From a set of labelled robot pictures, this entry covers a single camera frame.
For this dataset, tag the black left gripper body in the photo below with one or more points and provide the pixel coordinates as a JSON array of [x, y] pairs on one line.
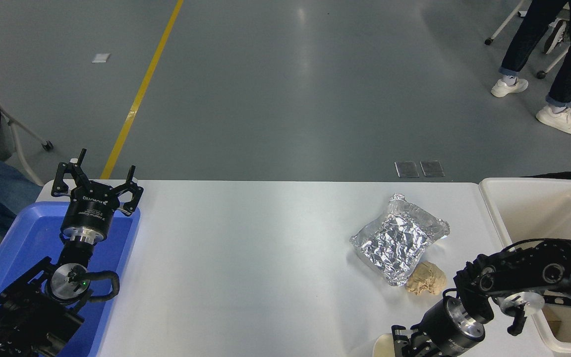
[[92, 210]]

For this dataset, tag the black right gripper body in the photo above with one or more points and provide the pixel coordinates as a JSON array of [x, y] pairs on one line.
[[439, 334]]

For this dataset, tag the pale paper cup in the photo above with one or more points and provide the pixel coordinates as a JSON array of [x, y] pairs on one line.
[[382, 348]]

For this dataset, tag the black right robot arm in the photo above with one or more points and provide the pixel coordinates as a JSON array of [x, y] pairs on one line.
[[528, 270]]

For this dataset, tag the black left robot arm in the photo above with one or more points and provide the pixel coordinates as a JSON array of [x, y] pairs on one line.
[[28, 307]]

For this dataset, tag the crumpled tan paper ball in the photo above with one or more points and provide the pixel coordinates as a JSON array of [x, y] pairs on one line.
[[427, 280]]

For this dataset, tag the blue plastic tray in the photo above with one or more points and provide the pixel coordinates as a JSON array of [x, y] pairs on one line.
[[23, 233]]

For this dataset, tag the crumpled silver foil tray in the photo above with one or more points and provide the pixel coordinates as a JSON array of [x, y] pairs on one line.
[[394, 243]]

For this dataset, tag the large pale plastic bin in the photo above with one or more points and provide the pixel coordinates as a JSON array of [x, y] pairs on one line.
[[538, 208]]

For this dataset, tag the grey metal floor plate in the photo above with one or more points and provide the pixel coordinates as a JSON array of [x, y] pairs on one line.
[[432, 168], [406, 169]]

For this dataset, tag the dark shoe sole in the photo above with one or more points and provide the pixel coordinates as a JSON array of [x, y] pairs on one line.
[[555, 35]]

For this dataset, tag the white wheeled furniture frame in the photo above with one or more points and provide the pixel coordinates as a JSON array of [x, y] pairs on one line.
[[501, 25]]

